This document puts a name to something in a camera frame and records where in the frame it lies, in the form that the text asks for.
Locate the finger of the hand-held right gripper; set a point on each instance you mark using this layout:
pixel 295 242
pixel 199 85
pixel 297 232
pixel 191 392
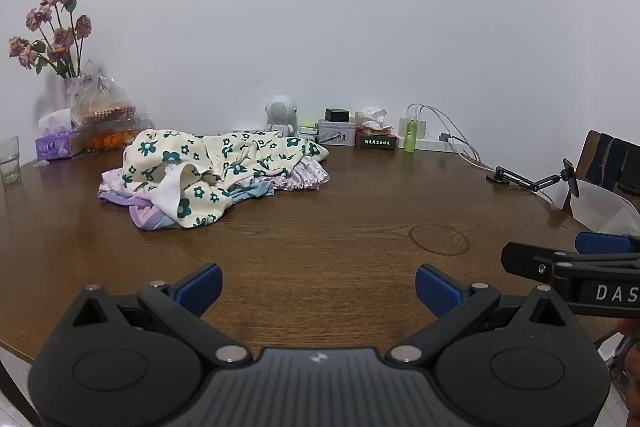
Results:
pixel 602 243
pixel 530 259

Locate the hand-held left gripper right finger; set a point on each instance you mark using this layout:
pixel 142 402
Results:
pixel 437 289

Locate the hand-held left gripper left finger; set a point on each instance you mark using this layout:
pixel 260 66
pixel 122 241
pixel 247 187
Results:
pixel 202 289

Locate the cream green floral pants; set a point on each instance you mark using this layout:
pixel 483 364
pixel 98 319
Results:
pixel 200 152

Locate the dark grey cloth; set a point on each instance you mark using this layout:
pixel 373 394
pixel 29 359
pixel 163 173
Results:
pixel 632 167

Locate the navy blue cloth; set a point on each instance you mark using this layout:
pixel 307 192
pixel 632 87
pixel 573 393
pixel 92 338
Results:
pixel 612 159

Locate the wooden chair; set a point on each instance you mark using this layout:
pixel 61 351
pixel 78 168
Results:
pixel 587 157

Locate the purple striped garment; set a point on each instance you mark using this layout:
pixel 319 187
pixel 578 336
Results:
pixel 145 217

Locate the light blue garment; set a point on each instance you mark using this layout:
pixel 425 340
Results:
pixel 255 191

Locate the white power strip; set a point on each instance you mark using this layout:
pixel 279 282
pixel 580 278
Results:
pixel 435 145

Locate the green transparent bottle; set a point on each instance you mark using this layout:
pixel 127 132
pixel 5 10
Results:
pixel 411 139

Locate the pink floral ruffled garment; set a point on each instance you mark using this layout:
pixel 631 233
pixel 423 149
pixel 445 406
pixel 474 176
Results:
pixel 310 174

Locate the white power adapter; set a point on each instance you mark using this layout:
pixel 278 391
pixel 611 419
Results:
pixel 421 127

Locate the pile of oranges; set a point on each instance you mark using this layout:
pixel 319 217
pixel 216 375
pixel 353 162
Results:
pixel 107 140

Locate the silver tin box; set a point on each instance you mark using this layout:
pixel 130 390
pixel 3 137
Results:
pixel 336 134

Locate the small green white box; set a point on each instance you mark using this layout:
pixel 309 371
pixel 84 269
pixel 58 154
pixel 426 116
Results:
pixel 309 137
pixel 309 127

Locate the white astronaut figurine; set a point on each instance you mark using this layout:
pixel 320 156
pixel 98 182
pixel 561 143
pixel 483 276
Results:
pixel 280 109

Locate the black charger block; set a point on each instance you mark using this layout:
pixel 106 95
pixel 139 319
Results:
pixel 337 115

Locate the purple tissue box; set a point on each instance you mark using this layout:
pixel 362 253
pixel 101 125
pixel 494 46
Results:
pixel 55 146

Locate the clear plastic snack bag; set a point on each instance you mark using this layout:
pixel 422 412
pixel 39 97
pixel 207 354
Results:
pixel 105 107

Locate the clear drinking glass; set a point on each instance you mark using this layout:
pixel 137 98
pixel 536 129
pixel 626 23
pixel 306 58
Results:
pixel 9 167

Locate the translucent purple vase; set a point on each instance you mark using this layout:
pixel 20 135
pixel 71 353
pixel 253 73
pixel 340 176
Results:
pixel 74 89

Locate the dried pink rose bouquet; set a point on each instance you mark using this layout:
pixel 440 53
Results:
pixel 62 38

